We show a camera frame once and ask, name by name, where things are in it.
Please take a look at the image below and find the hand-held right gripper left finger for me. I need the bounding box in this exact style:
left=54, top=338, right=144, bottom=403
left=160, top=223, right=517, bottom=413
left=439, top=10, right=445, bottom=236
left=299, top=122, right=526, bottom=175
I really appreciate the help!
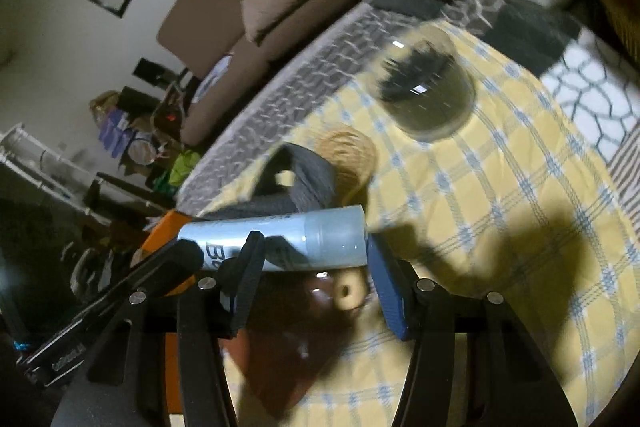
left=50, top=231, right=266, bottom=427

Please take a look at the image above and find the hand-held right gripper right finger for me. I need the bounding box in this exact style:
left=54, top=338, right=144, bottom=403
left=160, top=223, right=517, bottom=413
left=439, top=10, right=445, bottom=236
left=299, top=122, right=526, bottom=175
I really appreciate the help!
left=366, top=232, right=581, bottom=427

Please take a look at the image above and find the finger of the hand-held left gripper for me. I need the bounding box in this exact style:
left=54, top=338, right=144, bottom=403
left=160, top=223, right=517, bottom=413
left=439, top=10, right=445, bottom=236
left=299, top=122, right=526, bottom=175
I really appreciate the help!
left=129, top=239, right=207, bottom=302

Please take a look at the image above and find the light blue spray can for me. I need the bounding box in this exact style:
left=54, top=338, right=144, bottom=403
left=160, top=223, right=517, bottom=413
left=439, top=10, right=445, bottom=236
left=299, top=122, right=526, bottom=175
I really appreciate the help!
left=177, top=204, right=369, bottom=274

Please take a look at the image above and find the cream spiral skimmer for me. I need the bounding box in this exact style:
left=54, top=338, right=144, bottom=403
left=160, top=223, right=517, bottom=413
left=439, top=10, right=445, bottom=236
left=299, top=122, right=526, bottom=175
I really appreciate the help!
left=314, top=129, right=379, bottom=204

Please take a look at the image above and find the green plastic bag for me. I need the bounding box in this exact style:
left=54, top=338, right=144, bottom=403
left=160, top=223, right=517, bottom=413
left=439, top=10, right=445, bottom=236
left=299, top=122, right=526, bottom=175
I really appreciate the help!
left=166, top=149, right=200, bottom=188

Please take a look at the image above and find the yellow plaid tablecloth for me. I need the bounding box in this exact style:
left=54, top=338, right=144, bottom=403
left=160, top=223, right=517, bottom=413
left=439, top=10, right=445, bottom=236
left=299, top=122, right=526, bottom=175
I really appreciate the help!
left=179, top=19, right=640, bottom=427

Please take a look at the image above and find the purple cardboard box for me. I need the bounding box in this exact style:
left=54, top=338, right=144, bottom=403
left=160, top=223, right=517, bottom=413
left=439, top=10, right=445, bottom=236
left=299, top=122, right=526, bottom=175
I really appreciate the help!
left=97, top=109, right=132, bottom=154

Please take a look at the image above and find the white metal rack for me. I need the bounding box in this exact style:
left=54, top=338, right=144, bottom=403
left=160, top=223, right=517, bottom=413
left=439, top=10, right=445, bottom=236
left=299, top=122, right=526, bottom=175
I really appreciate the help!
left=0, top=122, right=103, bottom=210

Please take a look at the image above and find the round glass jar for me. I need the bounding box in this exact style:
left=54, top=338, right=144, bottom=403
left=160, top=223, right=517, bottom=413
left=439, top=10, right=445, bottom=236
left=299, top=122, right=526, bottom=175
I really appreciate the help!
left=374, top=26, right=477, bottom=144

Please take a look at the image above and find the brown sofa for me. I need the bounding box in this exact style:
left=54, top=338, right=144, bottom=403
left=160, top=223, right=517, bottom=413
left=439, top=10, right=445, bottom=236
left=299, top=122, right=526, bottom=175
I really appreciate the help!
left=156, top=0, right=437, bottom=144

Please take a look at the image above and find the white geometric patterned cloth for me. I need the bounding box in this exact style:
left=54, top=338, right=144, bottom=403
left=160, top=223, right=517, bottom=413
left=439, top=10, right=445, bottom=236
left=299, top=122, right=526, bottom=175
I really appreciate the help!
left=540, top=41, right=640, bottom=164

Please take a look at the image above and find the flat black case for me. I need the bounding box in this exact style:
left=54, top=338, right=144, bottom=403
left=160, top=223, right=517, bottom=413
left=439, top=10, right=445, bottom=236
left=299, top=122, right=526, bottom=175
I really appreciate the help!
left=372, top=0, right=442, bottom=20

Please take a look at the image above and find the black folded cloth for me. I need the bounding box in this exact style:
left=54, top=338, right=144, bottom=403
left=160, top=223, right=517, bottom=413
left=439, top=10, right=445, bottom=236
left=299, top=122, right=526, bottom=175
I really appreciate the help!
left=484, top=4, right=582, bottom=76

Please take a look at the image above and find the small wooden ring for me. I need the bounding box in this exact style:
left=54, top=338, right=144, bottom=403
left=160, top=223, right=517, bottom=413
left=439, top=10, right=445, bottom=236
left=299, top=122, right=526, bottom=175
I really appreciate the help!
left=332, top=274, right=366, bottom=311

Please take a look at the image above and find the dark grey felt strap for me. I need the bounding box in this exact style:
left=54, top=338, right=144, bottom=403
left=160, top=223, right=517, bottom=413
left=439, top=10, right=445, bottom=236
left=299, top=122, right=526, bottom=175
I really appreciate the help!
left=204, top=144, right=337, bottom=229

